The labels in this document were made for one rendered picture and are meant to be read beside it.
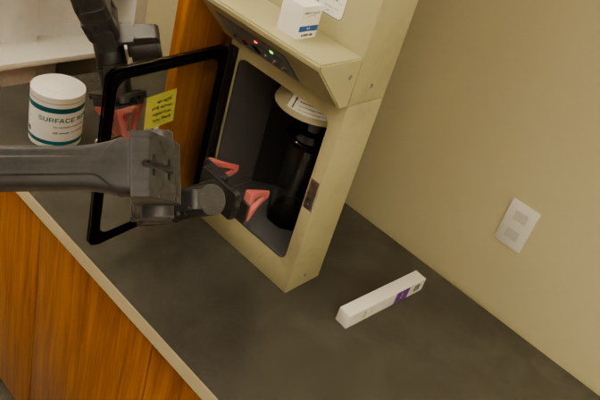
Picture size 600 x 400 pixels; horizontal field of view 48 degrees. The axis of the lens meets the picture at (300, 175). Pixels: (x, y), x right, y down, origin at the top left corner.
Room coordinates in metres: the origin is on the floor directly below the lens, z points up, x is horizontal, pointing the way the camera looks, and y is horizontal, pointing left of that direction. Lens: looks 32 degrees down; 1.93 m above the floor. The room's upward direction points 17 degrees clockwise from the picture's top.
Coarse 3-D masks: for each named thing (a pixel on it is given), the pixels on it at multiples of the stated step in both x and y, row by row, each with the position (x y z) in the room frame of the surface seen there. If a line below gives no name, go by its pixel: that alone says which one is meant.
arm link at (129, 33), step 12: (120, 24) 1.16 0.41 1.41; (132, 24) 1.17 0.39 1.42; (144, 24) 1.18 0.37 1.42; (96, 36) 1.08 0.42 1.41; (108, 36) 1.09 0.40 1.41; (120, 36) 1.14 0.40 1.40; (132, 36) 1.15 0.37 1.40; (144, 36) 1.15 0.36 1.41; (156, 36) 1.16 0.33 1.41; (96, 48) 1.10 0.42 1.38; (108, 48) 1.11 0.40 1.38; (132, 48) 1.15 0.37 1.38; (144, 48) 1.16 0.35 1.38; (156, 48) 1.16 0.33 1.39; (132, 60) 1.15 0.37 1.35; (144, 60) 1.16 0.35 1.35
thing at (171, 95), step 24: (168, 72) 1.14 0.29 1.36; (192, 72) 1.19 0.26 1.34; (216, 72) 1.26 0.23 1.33; (120, 96) 1.04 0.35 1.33; (144, 96) 1.09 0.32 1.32; (168, 96) 1.15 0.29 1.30; (192, 96) 1.21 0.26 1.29; (120, 120) 1.05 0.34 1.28; (144, 120) 1.10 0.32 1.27; (168, 120) 1.16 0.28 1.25; (192, 120) 1.22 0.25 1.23; (192, 144) 1.23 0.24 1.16; (192, 168) 1.24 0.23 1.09; (120, 216) 1.08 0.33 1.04
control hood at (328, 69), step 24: (216, 0) 1.18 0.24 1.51; (240, 0) 1.21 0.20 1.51; (264, 0) 1.25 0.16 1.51; (240, 24) 1.15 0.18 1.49; (264, 24) 1.12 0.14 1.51; (288, 48) 1.06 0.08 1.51; (312, 48) 1.08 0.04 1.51; (336, 48) 1.12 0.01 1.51; (312, 72) 1.05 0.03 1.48; (336, 72) 1.06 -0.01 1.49; (336, 96) 1.08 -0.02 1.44
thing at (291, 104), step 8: (280, 88) 1.26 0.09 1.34; (280, 96) 1.24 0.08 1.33; (288, 96) 1.22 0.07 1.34; (296, 96) 1.21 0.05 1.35; (280, 104) 1.22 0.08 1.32; (288, 104) 1.21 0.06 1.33; (296, 104) 1.21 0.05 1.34; (304, 104) 1.20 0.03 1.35; (288, 112) 1.20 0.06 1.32; (296, 112) 1.20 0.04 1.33; (304, 112) 1.20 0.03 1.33; (312, 112) 1.20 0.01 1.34; (320, 112) 1.20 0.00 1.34; (304, 120) 1.19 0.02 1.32; (312, 120) 1.19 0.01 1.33; (320, 120) 1.19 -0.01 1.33
